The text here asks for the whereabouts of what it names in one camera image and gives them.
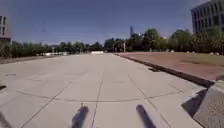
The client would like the grey concrete slab plaza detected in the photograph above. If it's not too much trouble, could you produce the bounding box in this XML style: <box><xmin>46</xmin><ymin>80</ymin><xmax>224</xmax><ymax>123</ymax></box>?
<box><xmin>0</xmin><ymin>53</ymin><xmax>214</xmax><ymax>128</ymax></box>

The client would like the low white structure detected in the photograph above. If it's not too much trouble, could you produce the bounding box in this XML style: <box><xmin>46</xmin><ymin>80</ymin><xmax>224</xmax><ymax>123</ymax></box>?
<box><xmin>90</xmin><ymin>50</ymin><xmax>105</xmax><ymax>55</ymax></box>

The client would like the distant tall tower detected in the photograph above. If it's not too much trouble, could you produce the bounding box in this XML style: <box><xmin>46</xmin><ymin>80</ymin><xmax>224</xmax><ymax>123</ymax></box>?
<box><xmin>129</xmin><ymin>25</ymin><xmax>134</xmax><ymax>38</ymax></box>

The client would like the row of green trees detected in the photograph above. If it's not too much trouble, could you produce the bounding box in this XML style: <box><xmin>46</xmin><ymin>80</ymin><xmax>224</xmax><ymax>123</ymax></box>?
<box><xmin>0</xmin><ymin>27</ymin><xmax>224</xmax><ymax>59</ymax></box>

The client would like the robot's own part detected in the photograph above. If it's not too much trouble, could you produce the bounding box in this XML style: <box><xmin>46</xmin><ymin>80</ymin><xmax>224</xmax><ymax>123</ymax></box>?
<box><xmin>71</xmin><ymin>105</ymin><xmax>90</xmax><ymax>128</ymax></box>
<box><xmin>135</xmin><ymin>104</ymin><xmax>157</xmax><ymax>128</ymax></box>

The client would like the reddish brown gravel field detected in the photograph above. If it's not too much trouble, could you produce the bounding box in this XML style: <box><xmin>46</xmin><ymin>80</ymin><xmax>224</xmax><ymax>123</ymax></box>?
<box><xmin>116</xmin><ymin>51</ymin><xmax>224</xmax><ymax>82</ymax></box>

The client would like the grey multi-storey building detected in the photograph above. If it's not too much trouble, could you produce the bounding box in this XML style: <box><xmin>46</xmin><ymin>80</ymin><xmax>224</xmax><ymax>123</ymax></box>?
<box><xmin>190</xmin><ymin>0</ymin><xmax>224</xmax><ymax>35</ymax></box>

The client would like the grey concrete block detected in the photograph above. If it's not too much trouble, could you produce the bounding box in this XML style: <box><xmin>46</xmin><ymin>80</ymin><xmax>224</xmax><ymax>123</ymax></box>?
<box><xmin>192</xmin><ymin>80</ymin><xmax>224</xmax><ymax>128</ymax></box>

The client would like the pale building with dark windows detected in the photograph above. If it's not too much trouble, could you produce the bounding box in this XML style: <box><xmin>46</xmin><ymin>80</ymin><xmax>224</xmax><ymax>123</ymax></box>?
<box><xmin>0</xmin><ymin>14</ymin><xmax>12</xmax><ymax>44</ymax></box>

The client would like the dark low kerb wall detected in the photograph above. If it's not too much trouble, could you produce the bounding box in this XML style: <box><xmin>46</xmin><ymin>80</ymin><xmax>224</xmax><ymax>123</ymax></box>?
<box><xmin>114</xmin><ymin>53</ymin><xmax>216</xmax><ymax>89</ymax></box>

